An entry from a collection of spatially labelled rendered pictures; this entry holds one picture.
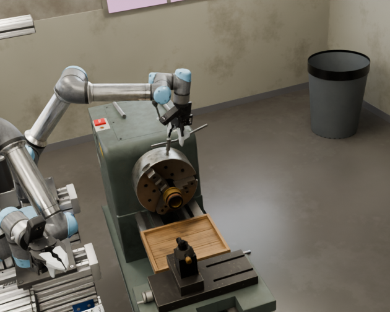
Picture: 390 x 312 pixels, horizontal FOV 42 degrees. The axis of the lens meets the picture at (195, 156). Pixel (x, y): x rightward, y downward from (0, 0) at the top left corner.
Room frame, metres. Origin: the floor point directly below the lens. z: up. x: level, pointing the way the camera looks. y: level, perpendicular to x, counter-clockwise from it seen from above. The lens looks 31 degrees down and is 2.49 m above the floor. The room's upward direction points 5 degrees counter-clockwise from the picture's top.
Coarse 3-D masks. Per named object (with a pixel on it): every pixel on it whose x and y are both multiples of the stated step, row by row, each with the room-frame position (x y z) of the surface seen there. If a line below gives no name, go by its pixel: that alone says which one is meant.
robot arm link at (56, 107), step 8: (64, 72) 2.15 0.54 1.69; (72, 72) 2.12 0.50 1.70; (80, 72) 2.16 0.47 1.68; (56, 88) 2.13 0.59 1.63; (56, 96) 2.13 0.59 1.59; (48, 104) 2.14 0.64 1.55; (56, 104) 2.12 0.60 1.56; (64, 104) 2.12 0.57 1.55; (48, 112) 2.12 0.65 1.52; (56, 112) 2.12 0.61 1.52; (64, 112) 2.15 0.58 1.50; (40, 120) 2.13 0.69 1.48; (48, 120) 2.12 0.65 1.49; (56, 120) 2.13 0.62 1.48; (32, 128) 2.14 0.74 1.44; (40, 128) 2.12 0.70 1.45; (48, 128) 2.12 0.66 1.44; (24, 136) 2.13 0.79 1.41; (32, 136) 2.12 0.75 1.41; (40, 136) 2.11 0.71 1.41; (48, 136) 2.15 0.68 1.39; (32, 144) 2.10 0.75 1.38; (40, 144) 2.11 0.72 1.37; (40, 152) 2.12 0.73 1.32
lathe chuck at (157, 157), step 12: (156, 156) 2.13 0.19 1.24; (168, 156) 2.12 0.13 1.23; (180, 156) 2.15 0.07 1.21; (156, 168) 2.07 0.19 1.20; (168, 168) 2.09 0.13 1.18; (180, 168) 2.11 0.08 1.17; (192, 168) 2.12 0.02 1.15; (132, 180) 2.12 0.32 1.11; (144, 180) 2.06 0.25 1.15; (144, 192) 2.05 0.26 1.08; (156, 192) 2.07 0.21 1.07; (192, 192) 2.12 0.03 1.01; (144, 204) 2.05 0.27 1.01; (156, 204) 2.07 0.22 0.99
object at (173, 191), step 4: (172, 188) 2.00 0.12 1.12; (176, 188) 2.01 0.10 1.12; (168, 192) 1.98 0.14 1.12; (172, 192) 1.98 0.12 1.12; (176, 192) 1.98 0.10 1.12; (180, 192) 2.01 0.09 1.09; (164, 196) 1.99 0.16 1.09; (168, 196) 1.97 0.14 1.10; (172, 196) 1.95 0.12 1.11; (176, 196) 1.95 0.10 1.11; (180, 196) 1.95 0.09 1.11; (164, 200) 1.99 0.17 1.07; (168, 200) 1.95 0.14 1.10; (172, 200) 2.00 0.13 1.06; (176, 200) 1.99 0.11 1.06; (180, 200) 1.96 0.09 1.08; (168, 204) 1.94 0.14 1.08; (172, 204) 1.96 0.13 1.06; (176, 204) 1.96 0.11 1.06; (180, 204) 1.95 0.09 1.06; (172, 208) 1.94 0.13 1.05; (176, 208) 1.95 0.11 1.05
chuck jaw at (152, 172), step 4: (144, 168) 2.09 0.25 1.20; (148, 168) 2.07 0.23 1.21; (152, 168) 2.07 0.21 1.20; (148, 172) 2.06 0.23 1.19; (152, 172) 2.04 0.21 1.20; (156, 172) 2.07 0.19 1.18; (148, 176) 2.04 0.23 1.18; (152, 176) 2.03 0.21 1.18; (156, 176) 2.03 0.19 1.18; (160, 176) 2.06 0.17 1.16; (152, 180) 2.03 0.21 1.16; (156, 180) 2.03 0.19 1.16; (160, 180) 2.02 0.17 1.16; (164, 180) 2.06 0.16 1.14; (156, 184) 2.01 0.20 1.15; (160, 184) 2.02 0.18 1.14; (164, 184) 2.02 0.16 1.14; (160, 188) 2.02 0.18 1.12; (164, 188) 2.00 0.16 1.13; (168, 188) 2.01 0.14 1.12; (164, 192) 2.00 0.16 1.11
